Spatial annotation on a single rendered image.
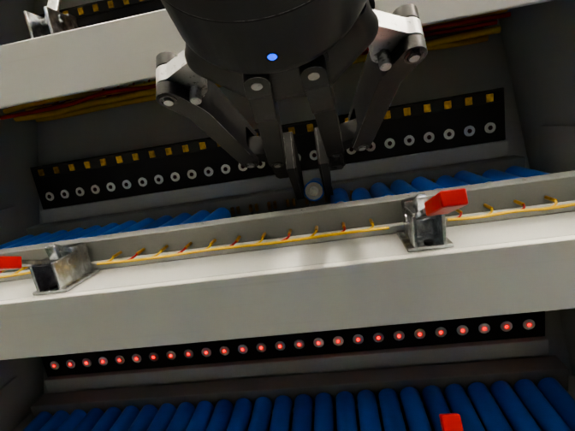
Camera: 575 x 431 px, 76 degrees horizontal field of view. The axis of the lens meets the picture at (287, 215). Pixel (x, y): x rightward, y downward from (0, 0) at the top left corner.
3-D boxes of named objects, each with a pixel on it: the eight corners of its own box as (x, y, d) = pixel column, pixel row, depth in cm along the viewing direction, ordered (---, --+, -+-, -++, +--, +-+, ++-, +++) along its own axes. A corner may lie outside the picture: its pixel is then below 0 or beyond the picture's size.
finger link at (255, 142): (282, 150, 25) (239, 156, 25) (291, 177, 30) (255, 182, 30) (280, 130, 26) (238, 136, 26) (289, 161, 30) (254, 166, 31)
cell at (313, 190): (304, 185, 39) (299, 189, 32) (317, 174, 38) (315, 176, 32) (315, 198, 39) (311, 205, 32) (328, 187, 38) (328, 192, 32)
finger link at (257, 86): (274, 75, 16) (240, 79, 16) (287, 176, 27) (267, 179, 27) (267, 3, 17) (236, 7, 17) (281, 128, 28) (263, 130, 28)
